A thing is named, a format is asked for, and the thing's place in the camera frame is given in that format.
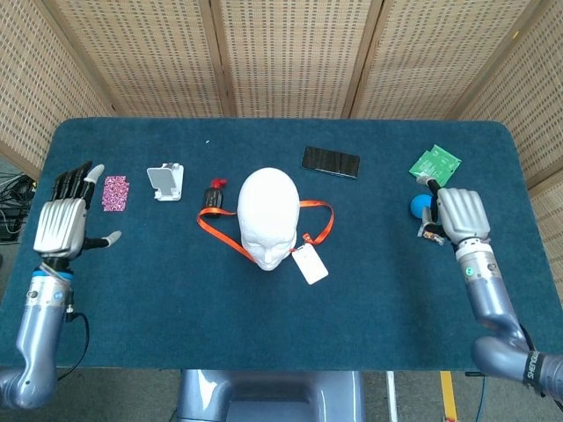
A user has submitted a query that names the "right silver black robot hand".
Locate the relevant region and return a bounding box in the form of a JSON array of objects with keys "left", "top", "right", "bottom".
[{"left": 415, "top": 171, "right": 493, "bottom": 246}]

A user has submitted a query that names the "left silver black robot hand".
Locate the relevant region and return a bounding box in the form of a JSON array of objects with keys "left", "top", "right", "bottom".
[{"left": 33, "top": 160, "right": 123, "bottom": 260}]

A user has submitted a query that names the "orange lanyard with badge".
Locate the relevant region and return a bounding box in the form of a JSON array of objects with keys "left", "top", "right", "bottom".
[{"left": 196, "top": 200, "right": 336, "bottom": 264}]

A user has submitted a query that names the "white badge card holder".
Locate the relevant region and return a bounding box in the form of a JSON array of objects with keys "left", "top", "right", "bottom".
[{"left": 290, "top": 244, "right": 330, "bottom": 286}]

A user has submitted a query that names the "white mannequin head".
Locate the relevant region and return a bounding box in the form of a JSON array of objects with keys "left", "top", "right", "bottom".
[{"left": 236, "top": 165, "right": 302, "bottom": 272}]

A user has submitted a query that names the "small clear snack wrapper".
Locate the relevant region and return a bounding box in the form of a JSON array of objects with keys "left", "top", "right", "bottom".
[{"left": 417, "top": 228, "right": 445, "bottom": 246}]

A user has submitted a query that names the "blue ball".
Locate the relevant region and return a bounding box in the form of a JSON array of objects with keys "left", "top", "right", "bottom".
[{"left": 409, "top": 193, "right": 436, "bottom": 220}]

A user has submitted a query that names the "green foil packet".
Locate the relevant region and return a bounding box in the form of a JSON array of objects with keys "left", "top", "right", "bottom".
[{"left": 408, "top": 143, "right": 463, "bottom": 188}]

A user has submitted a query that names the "pink patterned card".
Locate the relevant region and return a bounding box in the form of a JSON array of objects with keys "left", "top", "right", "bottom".
[{"left": 101, "top": 175, "right": 130, "bottom": 213}]

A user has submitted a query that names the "white phone stand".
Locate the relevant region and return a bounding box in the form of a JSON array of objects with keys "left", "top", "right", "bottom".
[{"left": 146, "top": 162, "right": 185, "bottom": 203}]

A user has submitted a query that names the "blue felt table cover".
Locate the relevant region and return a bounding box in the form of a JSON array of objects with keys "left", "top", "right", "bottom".
[{"left": 0, "top": 116, "right": 563, "bottom": 373}]

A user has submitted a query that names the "black smartphone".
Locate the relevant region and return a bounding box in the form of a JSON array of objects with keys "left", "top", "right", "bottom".
[{"left": 300, "top": 146, "right": 362, "bottom": 179}]

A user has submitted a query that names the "black bottle red cap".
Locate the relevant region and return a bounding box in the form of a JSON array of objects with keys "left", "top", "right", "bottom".
[{"left": 201, "top": 178, "right": 228, "bottom": 219}]

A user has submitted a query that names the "white table leg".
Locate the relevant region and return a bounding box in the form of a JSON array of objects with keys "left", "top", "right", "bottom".
[{"left": 385, "top": 371, "right": 399, "bottom": 422}]

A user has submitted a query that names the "woven bamboo folding screen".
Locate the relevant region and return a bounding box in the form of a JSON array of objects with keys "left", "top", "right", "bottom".
[{"left": 0, "top": 0, "right": 563, "bottom": 188}]

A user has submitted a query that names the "grey-blue robot torso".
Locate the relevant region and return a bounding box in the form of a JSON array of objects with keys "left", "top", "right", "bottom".
[{"left": 175, "top": 368, "right": 366, "bottom": 422}]

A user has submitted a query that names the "black floor cables bundle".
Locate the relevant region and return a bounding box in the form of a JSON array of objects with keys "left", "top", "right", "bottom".
[{"left": 0, "top": 173, "right": 39, "bottom": 241}]

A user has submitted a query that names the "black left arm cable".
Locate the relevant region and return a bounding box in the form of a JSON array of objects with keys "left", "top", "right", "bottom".
[{"left": 56, "top": 301, "right": 91, "bottom": 382}]

